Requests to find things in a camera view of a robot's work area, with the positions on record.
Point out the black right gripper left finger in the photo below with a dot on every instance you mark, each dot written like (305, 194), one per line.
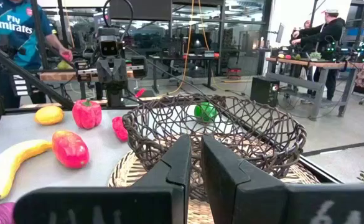
(156, 199)

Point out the red chili pepper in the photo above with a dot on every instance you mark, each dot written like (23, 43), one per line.
(119, 128)

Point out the black diagonal frame strut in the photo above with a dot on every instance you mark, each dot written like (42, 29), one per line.
(29, 77)

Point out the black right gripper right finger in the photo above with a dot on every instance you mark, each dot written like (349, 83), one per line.
(250, 199)

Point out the dark brown wicker basket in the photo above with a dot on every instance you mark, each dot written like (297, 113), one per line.
(262, 137)

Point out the yellow lemon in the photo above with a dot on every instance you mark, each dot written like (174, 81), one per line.
(48, 115)

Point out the black office desk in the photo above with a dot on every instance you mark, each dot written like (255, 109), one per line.
(181, 58)

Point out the small red tool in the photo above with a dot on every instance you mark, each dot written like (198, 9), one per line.
(140, 93)

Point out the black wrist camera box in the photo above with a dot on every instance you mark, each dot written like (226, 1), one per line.
(108, 46)

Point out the red and yellow mango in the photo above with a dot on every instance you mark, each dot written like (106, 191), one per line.
(70, 150)

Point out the black computer box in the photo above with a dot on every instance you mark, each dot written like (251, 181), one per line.
(264, 91)

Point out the red bell pepper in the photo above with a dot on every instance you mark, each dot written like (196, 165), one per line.
(87, 114)

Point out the green lime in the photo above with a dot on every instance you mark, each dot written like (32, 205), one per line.
(205, 111)

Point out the computer monitor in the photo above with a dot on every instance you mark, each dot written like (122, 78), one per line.
(280, 32)

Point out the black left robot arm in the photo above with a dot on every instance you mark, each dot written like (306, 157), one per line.
(115, 97)

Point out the yellow green fruit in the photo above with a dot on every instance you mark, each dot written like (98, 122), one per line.
(63, 65)

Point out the person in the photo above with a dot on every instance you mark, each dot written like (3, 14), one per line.
(13, 34)
(306, 26)
(323, 34)

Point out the yellow banana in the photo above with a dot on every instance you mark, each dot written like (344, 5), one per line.
(9, 168)

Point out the tan woven round placemat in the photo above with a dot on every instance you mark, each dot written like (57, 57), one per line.
(125, 171)

